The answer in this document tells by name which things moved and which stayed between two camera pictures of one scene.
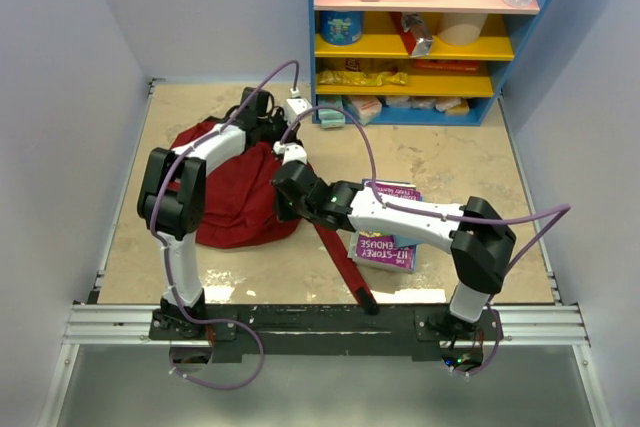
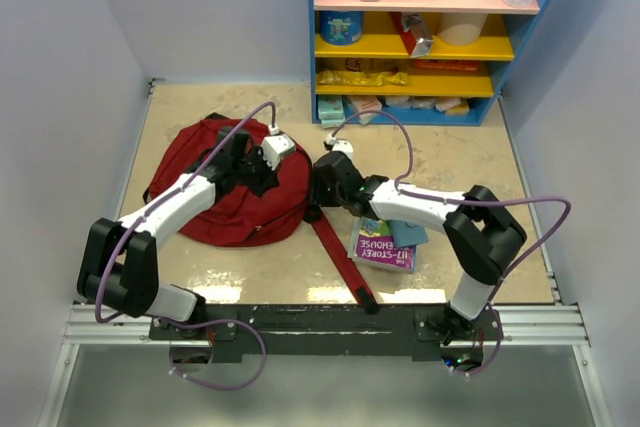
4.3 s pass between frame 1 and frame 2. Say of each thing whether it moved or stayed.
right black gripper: moved
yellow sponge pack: stayed
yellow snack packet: stayed
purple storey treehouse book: stayed
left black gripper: moved
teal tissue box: stayed
